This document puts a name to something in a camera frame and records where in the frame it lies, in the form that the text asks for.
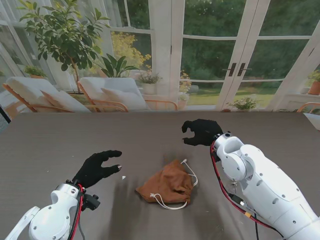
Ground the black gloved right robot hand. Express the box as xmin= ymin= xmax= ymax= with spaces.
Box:
xmin=181 ymin=118 xmax=224 ymax=147

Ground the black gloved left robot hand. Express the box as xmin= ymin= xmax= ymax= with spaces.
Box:
xmin=72 ymin=149 xmax=123 ymax=189

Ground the brown corduroy drawstring bag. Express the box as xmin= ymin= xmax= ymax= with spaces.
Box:
xmin=135 ymin=158 xmax=199 ymax=210

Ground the printed garden room backdrop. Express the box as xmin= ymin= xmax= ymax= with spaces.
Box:
xmin=0 ymin=0 xmax=320 ymax=113

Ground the dark object at table edge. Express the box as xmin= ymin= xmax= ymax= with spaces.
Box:
xmin=0 ymin=104 xmax=12 ymax=135

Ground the white paper sheet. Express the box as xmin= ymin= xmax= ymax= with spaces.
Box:
xmin=303 ymin=112 xmax=320 ymax=131

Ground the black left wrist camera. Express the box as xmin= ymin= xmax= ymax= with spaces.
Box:
xmin=82 ymin=193 xmax=101 ymax=211

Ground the red black left arm cable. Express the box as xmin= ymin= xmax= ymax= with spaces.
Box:
xmin=68 ymin=183 xmax=86 ymax=240

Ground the red black arm cable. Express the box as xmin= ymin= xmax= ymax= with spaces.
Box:
xmin=68 ymin=183 xmax=86 ymax=240
xmin=210 ymin=142 xmax=283 ymax=240

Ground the red black right arm cable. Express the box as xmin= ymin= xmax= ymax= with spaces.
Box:
xmin=210 ymin=142 xmax=283 ymax=240

